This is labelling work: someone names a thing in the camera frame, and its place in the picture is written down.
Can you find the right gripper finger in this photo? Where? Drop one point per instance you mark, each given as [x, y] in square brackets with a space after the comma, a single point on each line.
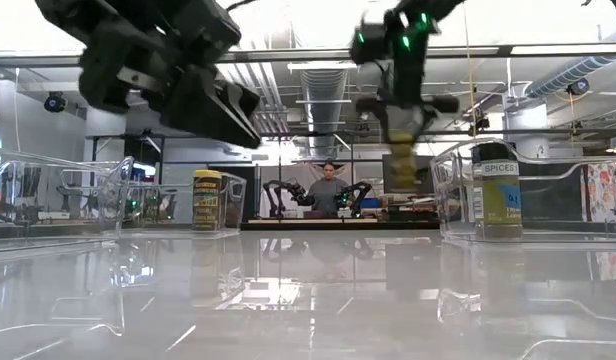
[424, 122]
[388, 125]

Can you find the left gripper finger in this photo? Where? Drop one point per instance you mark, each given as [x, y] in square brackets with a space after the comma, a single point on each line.
[203, 105]
[245, 100]

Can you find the yellow lid spice jar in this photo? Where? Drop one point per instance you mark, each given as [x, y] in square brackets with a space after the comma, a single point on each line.
[207, 200]
[403, 160]

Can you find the black lid spices jar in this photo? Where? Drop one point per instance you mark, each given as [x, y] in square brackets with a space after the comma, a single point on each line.
[497, 200]

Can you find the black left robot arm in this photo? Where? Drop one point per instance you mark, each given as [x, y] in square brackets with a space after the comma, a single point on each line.
[63, 12]

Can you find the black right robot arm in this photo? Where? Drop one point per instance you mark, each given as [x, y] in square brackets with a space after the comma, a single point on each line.
[438, 7]

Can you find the black background robot arm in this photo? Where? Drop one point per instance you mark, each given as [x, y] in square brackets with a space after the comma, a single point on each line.
[283, 192]
[355, 192]

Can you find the black background monitor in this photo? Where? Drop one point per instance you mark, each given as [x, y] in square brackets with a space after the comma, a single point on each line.
[425, 172]

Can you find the person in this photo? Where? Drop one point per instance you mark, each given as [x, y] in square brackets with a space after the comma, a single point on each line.
[328, 192]

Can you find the clear plastic bin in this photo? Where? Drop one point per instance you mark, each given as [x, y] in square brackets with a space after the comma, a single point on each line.
[63, 200]
[563, 210]
[235, 200]

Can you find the white building column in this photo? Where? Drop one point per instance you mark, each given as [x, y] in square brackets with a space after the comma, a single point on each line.
[525, 125]

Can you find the background work table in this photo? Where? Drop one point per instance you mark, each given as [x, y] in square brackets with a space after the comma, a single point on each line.
[313, 223]

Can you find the floral curtain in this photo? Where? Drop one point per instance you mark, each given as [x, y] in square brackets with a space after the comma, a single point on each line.
[605, 190]

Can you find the silver ventilation duct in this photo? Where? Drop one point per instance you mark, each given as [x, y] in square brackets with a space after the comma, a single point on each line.
[323, 90]

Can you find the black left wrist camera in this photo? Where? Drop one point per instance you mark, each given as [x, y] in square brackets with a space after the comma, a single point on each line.
[213, 25]

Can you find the black ceiling camera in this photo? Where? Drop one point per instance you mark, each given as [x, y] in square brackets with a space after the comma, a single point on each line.
[578, 86]
[54, 101]

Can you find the striped ceiling duct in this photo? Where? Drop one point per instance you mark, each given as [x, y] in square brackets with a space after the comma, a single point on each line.
[568, 75]

